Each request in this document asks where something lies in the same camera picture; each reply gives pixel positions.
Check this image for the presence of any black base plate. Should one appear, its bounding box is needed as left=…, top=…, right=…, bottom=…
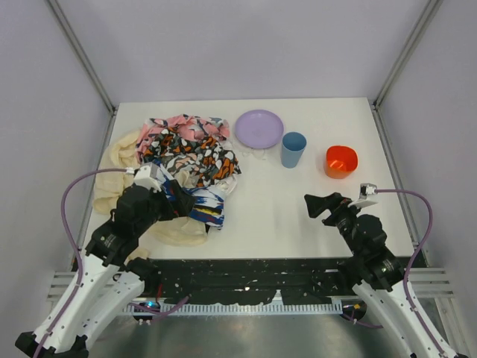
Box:
left=140, top=258, right=354, bottom=306

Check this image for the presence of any black orange patterned cloth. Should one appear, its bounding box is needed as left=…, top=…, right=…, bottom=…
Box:
left=137, top=128, right=241, bottom=187

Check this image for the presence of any pink patterned cloth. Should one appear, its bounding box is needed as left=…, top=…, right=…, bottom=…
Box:
left=136, top=114, right=230, bottom=163

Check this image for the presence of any cream yellow cloth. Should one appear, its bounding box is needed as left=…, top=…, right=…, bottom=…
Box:
left=92, top=129, right=207, bottom=247

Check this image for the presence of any purple plastic plate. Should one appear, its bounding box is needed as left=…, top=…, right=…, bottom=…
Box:
left=234, top=110, right=284, bottom=149

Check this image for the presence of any aluminium frame post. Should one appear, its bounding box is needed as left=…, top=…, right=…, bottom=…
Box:
left=371, top=0, right=444, bottom=111
left=45, top=0, right=116, bottom=116

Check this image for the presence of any aluminium front rail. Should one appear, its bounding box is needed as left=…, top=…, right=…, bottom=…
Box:
left=46, top=268, right=455, bottom=303

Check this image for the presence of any left aluminium frame post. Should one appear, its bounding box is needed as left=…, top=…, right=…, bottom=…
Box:
left=45, top=0, right=116, bottom=116

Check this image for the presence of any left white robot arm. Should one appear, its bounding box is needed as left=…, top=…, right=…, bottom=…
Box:
left=15, top=180, right=195, bottom=357

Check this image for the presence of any white thread scrap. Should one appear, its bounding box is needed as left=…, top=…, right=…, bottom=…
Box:
left=228, top=138, right=267, bottom=160

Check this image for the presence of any white slotted cable duct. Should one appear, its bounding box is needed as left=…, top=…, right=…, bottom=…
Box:
left=122, top=301, right=344, bottom=315

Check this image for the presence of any orange plastic cup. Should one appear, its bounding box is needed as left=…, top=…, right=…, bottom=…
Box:
left=324, top=145, right=358, bottom=179

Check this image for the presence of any blue plastic cup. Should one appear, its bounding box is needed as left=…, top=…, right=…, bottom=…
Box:
left=281, top=132, right=307, bottom=169

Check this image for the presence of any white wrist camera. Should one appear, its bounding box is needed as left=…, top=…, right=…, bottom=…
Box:
left=348, top=183, right=378, bottom=209
left=133, top=163, right=168, bottom=192

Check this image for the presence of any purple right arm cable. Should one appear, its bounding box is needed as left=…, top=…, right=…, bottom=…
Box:
left=341, top=188, right=448, bottom=357

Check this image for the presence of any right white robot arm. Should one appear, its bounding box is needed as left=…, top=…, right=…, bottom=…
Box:
left=304, top=183, right=460, bottom=357

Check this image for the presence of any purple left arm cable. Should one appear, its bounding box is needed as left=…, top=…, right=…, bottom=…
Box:
left=32, top=167, right=193, bottom=355

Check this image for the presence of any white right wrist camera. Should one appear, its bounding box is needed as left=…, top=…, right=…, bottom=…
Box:
left=348, top=183, right=378, bottom=209

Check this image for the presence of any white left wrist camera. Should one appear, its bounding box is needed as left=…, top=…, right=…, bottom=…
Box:
left=133, top=163, right=168, bottom=192

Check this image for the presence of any right aluminium frame post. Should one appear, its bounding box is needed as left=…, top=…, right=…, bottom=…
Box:
left=371, top=0, right=444, bottom=111

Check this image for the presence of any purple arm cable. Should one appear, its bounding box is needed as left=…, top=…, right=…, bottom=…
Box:
left=32, top=167, right=193, bottom=355
left=341, top=188, right=448, bottom=357

